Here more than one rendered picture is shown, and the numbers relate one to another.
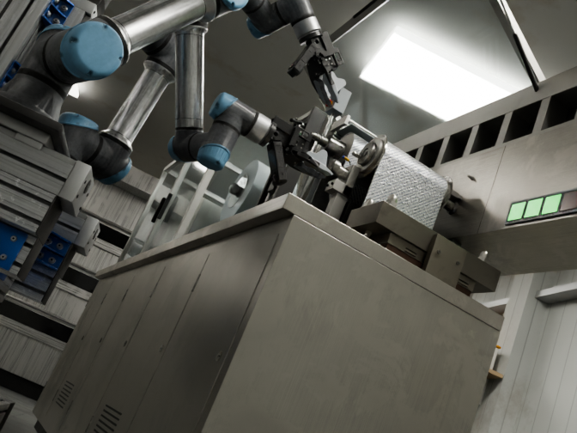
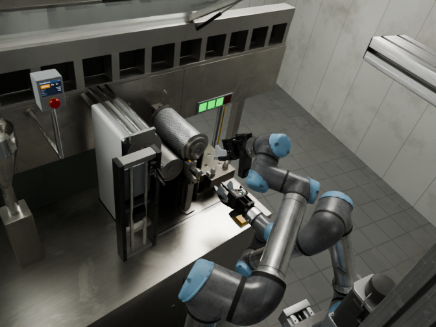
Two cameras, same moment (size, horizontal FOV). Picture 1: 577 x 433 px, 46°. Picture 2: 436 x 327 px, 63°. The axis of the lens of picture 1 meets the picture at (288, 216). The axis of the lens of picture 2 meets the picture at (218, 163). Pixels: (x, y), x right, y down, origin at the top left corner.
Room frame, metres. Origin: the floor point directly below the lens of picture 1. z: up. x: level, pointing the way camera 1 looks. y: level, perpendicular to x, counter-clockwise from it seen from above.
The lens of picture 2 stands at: (2.27, 0.98, 2.24)
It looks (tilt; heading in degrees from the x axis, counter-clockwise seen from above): 41 degrees down; 242
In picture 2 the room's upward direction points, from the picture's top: 11 degrees clockwise
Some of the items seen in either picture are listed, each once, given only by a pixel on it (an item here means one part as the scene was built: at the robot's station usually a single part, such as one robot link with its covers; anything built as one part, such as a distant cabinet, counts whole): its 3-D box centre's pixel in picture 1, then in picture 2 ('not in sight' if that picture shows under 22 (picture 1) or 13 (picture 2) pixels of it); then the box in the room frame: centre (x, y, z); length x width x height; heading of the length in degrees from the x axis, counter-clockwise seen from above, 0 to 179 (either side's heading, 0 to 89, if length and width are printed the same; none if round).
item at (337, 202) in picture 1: (329, 210); (189, 187); (1.82, -0.10, 1.05); 0.06 x 0.05 x 0.31; 109
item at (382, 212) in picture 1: (422, 250); (198, 156); (1.69, -0.36, 1.00); 0.40 x 0.16 x 0.06; 109
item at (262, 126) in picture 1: (258, 129); (252, 215); (1.63, 0.16, 1.11); 0.08 x 0.05 x 0.08; 19
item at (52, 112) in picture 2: (324, 135); (56, 132); (2.34, 0.00, 1.51); 0.02 x 0.02 x 0.20
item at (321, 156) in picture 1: (321, 160); (230, 185); (1.67, -0.02, 1.12); 0.09 x 0.03 x 0.06; 100
